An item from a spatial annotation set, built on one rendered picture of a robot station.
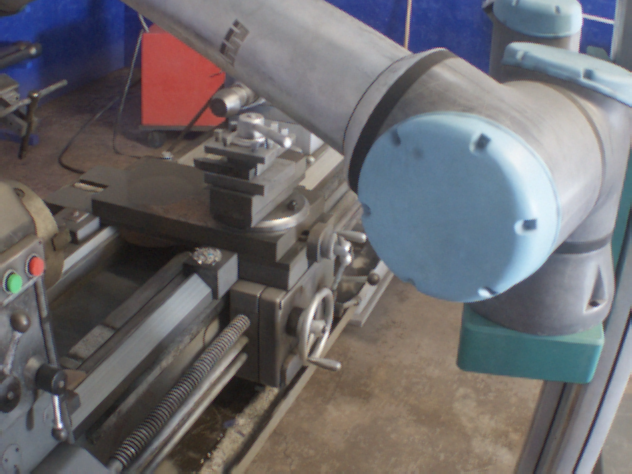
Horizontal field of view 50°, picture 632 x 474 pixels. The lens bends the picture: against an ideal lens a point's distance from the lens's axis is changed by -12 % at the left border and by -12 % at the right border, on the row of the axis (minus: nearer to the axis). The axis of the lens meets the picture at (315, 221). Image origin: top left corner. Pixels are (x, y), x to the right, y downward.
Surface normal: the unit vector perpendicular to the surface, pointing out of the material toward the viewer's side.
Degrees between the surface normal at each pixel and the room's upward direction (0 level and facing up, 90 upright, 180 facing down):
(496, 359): 90
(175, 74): 90
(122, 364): 36
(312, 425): 0
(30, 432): 90
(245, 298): 90
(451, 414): 0
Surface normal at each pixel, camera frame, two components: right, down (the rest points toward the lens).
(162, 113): -0.03, 0.44
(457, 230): -0.56, 0.37
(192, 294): 0.58, -0.61
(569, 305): 0.08, 0.12
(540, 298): -0.26, 0.09
